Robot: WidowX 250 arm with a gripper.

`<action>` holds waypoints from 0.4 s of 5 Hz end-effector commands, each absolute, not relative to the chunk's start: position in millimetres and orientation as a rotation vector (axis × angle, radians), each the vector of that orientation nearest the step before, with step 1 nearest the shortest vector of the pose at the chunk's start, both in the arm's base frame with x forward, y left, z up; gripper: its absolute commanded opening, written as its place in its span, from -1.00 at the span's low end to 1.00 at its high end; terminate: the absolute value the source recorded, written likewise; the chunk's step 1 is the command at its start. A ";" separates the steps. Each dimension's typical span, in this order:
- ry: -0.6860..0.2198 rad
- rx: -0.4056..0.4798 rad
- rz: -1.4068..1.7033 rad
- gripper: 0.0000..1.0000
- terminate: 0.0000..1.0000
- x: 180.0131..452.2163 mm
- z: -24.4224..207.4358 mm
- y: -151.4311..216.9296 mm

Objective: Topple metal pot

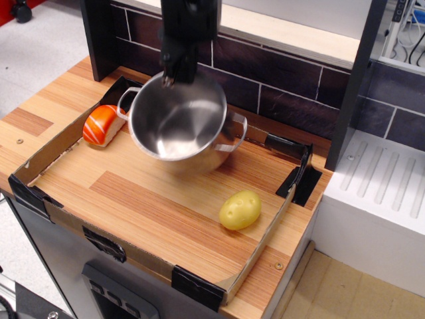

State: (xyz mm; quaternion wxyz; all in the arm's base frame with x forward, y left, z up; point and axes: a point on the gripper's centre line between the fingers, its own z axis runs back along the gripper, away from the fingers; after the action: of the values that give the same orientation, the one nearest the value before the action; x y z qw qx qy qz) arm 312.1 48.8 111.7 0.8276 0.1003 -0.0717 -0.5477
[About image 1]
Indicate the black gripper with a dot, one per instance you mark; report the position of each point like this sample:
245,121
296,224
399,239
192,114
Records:
186,25

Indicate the stainless steel pot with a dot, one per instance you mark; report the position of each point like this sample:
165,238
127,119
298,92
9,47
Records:
188,128

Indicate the cardboard fence with black tape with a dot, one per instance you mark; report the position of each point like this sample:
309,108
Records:
155,232

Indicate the salmon nigiri sushi toy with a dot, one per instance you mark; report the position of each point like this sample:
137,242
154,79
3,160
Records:
103,124

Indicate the yellow toy potato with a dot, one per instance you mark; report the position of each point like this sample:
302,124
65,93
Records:
240,210

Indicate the black caster wheel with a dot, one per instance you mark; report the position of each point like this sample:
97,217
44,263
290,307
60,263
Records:
21,11

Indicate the white toy sink drainer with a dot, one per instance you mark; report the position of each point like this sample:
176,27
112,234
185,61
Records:
371,216

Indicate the grey oven control panel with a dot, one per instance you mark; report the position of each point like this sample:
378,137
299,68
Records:
114,300

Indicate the dark grey shelf post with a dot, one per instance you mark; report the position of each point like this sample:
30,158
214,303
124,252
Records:
350,109

